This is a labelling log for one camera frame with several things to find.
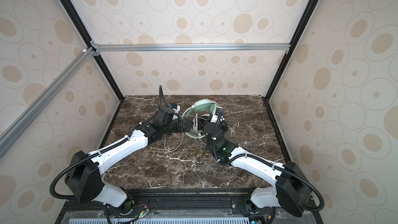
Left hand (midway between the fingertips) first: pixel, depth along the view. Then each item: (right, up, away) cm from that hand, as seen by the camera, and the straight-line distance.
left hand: (191, 121), depth 80 cm
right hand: (+12, +4, -2) cm, 13 cm away
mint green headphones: (+4, +5, +3) cm, 7 cm away
